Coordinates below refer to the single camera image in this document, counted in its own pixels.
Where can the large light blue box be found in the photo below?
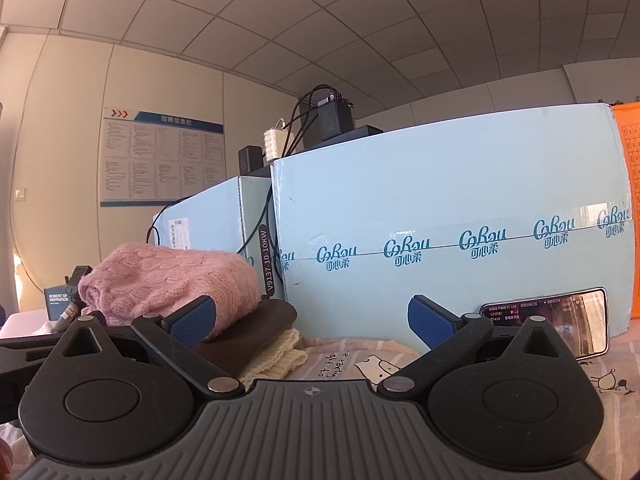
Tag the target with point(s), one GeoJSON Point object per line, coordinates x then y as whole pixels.
{"type": "Point", "coordinates": [475, 210]}

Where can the small light blue box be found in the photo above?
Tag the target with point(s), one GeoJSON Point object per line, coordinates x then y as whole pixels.
{"type": "Point", "coordinates": [232, 216]}

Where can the black power adapter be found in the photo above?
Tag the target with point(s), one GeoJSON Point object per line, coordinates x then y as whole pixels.
{"type": "Point", "coordinates": [332, 124]}

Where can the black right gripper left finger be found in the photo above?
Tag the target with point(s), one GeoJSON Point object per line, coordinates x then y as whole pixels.
{"type": "Point", "coordinates": [108, 395]}

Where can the wall notice board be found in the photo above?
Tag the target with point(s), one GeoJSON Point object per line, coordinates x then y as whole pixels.
{"type": "Point", "coordinates": [153, 159]}

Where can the cream knitted garment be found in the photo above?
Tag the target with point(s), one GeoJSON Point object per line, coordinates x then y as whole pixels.
{"type": "Point", "coordinates": [277, 360]}

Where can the pink knitted sweater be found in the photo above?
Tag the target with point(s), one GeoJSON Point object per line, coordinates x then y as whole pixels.
{"type": "Point", "coordinates": [141, 278]}

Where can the small dark blue card box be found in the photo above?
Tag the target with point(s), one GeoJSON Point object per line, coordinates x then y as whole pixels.
{"type": "Point", "coordinates": [58, 299]}

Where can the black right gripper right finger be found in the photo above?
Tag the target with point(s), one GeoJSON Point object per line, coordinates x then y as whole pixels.
{"type": "Point", "coordinates": [507, 397]}

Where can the smartphone with lit screen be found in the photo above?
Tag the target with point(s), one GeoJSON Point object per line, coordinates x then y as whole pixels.
{"type": "Point", "coordinates": [581, 318]}

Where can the white power strip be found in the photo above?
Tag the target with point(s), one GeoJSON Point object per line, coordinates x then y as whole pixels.
{"type": "Point", "coordinates": [274, 141]}

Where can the brown folded garment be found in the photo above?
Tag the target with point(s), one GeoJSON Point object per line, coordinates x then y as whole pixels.
{"type": "Point", "coordinates": [234, 348]}

